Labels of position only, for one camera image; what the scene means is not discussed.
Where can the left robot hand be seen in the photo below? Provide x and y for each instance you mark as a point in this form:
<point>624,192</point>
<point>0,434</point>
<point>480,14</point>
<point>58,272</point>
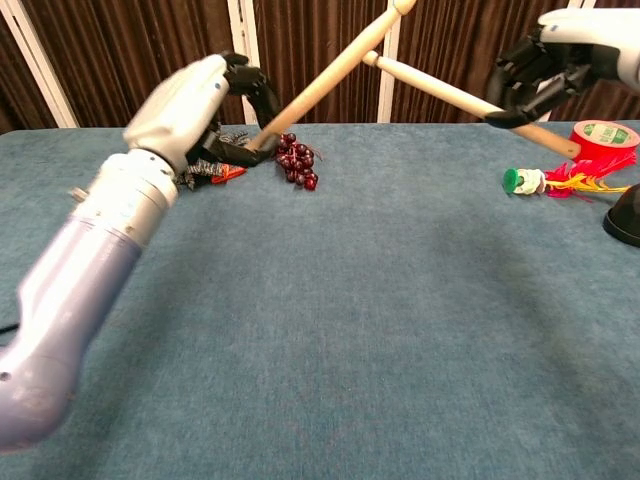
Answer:
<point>180,110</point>

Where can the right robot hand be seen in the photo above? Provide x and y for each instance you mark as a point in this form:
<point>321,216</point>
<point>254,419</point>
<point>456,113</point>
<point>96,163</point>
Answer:
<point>590,30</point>

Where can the plain wooden drumstick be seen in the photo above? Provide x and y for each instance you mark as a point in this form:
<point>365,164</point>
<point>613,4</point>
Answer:
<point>330,77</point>

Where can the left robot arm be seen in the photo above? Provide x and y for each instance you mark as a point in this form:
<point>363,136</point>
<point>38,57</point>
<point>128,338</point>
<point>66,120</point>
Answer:
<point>75,300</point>

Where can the grey striped knit glove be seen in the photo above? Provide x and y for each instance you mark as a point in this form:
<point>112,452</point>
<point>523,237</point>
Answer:
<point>197,175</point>

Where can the brown curtain panel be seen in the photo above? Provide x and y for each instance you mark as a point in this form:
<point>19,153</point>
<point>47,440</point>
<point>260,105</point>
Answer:
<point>310,30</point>
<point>450,35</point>
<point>125,50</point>
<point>15,90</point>
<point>615,105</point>

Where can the red tape roll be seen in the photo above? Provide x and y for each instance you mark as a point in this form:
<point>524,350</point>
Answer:
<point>600,149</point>

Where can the dark red grape bunch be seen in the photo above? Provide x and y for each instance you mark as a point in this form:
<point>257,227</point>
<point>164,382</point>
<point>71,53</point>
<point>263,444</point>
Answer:
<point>297,162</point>

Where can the feather shuttlecock with green cap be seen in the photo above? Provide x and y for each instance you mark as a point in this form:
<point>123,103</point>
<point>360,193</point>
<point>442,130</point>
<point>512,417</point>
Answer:
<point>530,181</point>

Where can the black dome object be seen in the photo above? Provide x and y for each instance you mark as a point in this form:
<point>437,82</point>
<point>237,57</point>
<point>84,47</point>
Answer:
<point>625,220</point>

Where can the blue table cloth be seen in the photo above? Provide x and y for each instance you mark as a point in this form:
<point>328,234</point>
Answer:
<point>350,325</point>

